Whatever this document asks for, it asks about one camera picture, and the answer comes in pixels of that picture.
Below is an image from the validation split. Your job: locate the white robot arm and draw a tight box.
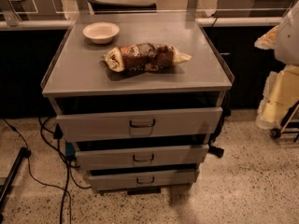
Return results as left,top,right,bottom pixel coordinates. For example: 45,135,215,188
254,2,299,129

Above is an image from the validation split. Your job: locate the brown snack bag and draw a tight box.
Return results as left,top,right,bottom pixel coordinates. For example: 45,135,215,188
103,43,192,73

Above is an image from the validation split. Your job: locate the grey bottom drawer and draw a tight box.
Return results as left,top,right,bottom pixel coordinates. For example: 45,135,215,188
89,169,199,191

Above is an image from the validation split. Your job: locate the black floor cable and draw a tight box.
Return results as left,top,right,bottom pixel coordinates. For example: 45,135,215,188
0,115,92,224

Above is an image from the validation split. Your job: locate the grey background cabinet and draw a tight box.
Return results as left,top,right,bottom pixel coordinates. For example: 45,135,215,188
214,0,295,18
9,0,65,21

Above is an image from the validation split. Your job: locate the black stand leg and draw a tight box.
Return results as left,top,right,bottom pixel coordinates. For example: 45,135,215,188
0,147,31,224

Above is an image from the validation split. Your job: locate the grey top drawer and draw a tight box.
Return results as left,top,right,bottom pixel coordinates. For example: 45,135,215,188
57,107,222,142

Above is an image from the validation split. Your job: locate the grey drawer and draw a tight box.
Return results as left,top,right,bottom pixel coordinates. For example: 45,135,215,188
76,145,208,171
57,107,222,142
89,169,199,191

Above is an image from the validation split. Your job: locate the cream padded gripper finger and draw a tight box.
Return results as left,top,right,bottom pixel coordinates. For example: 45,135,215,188
254,26,278,49

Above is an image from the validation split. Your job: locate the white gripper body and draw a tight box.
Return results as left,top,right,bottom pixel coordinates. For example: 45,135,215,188
256,65,299,130

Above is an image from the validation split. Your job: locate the grey background cabinet right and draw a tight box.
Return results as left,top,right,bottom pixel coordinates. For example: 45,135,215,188
214,0,295,18

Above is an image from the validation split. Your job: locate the wheeled cart base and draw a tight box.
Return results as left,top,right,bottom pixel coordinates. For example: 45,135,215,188
270,101,299,142

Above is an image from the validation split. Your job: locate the grey background cabinet left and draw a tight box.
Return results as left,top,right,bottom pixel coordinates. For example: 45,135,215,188
9,0,65,21

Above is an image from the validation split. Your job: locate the white bowl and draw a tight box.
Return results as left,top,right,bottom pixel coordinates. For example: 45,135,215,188
82,22,120,44

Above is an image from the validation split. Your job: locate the clear acrylic barrier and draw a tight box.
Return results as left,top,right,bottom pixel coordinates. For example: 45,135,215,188
1,0,298,28

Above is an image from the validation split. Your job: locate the grey middle drawer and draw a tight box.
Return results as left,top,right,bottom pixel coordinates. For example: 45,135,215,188
76,145,208,171

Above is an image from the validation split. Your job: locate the grey drawer cabinet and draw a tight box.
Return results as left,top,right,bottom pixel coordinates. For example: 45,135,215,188
40,12,235,196

